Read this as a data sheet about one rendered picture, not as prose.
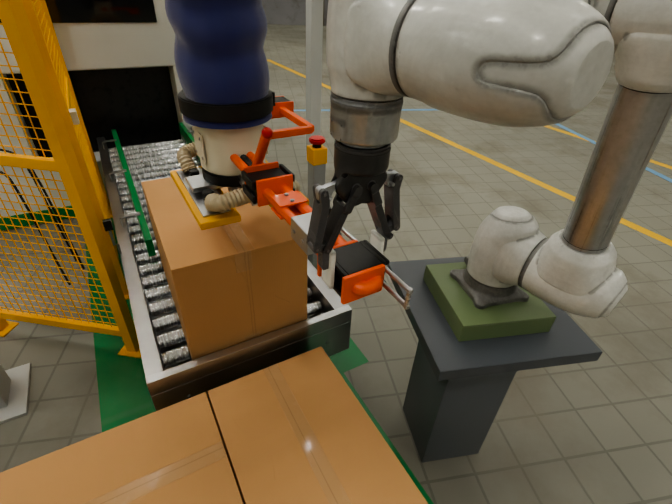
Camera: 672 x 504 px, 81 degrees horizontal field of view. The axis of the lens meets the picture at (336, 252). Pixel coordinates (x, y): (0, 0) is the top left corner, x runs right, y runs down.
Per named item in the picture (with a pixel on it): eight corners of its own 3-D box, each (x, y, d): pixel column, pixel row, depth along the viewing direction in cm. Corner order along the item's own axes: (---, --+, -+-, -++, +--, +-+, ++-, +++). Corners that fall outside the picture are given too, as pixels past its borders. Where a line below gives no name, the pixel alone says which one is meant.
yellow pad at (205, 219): (170, 176, 118) (167, 160, 115) (204, 171, 122) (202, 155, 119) (201, 231, 94) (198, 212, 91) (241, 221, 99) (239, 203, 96)
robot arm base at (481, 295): (489, 259, 139) (493, 246, 136) (530, 301, 121) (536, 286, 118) (442, 266, 134) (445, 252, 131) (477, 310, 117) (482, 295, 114)
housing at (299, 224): (289, 237, 75) (288, 216, 73) (320, 229, 78) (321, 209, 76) (305, 256, 70) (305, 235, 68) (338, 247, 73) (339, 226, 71)
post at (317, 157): (306, 314, 228) (306, 145, 171) (316, 310, 231) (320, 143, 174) (311, 321, 223) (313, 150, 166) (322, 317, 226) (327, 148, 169)
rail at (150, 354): (103, 163, 291) (95, 137, 280) (111, 162, 293) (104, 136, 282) (158, 417, 128) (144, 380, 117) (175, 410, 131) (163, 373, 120)
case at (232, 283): (162, 267, 170) (140, 181, 147) (252, 245, 186) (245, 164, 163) (195, 369, 127) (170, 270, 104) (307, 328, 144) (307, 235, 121)
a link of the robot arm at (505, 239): (483, 251, 132) (501, 192, 120) (535, 278, 121) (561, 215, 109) (455, 269, 123) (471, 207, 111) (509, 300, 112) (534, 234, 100)
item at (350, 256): (316, 274, 66) (317, 250, 63) (354, 262, 69) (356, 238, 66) (342, 305, 60) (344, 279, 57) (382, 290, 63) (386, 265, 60)
